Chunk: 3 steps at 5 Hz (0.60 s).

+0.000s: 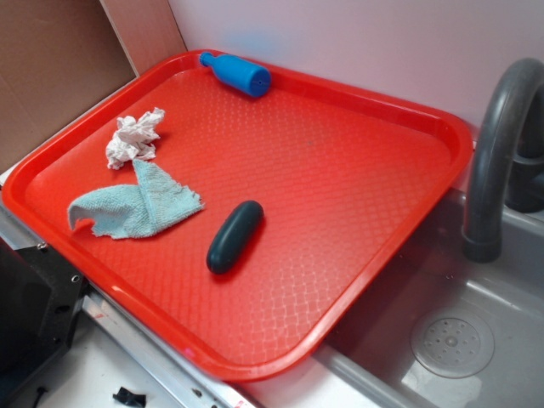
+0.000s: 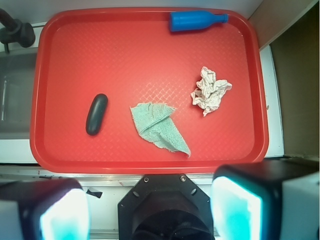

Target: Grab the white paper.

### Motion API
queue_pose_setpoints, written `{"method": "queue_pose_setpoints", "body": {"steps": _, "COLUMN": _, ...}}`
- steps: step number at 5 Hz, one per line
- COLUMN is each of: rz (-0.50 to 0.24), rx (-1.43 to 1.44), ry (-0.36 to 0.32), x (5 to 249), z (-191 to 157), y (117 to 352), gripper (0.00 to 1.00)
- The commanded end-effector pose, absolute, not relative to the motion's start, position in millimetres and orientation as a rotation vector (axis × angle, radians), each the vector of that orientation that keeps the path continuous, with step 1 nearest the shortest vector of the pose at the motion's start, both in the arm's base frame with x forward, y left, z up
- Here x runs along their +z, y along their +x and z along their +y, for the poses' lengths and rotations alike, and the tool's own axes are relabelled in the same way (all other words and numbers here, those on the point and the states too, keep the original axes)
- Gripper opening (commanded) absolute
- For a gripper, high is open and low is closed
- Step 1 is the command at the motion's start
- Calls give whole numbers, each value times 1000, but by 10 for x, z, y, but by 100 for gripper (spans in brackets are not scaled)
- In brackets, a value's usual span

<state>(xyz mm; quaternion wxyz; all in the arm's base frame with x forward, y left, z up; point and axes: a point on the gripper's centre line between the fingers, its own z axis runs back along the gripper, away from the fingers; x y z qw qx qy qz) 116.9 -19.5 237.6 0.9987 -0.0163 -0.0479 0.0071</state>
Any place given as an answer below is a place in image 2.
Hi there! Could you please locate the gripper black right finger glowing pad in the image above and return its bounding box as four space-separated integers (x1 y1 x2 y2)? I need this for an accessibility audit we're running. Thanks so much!
210 159 320 240

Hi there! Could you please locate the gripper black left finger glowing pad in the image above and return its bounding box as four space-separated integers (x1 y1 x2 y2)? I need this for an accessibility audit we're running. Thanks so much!
0 178 90 240

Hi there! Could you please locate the crumpled white paper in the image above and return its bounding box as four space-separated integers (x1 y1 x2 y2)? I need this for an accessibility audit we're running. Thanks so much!
190 66 233 117

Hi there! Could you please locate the black tape scrap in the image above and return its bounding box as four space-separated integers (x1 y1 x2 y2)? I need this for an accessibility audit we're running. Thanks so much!
86 187 103 199

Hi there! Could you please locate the black oval stone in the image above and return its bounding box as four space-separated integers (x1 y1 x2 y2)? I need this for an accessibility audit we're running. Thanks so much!
85 93 109 136

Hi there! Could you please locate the green woven cloth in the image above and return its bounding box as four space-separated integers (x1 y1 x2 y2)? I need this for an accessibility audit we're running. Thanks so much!
130 102 191 157

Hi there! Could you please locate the red plastic tray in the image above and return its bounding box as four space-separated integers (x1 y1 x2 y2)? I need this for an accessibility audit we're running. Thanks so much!
30 8 269 175

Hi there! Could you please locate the stainless steel sink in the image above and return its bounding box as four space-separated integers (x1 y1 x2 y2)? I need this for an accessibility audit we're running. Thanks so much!
0 48 38 140

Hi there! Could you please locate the blue plastic bottle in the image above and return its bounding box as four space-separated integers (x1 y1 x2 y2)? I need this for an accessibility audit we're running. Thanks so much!
169 10 229 32

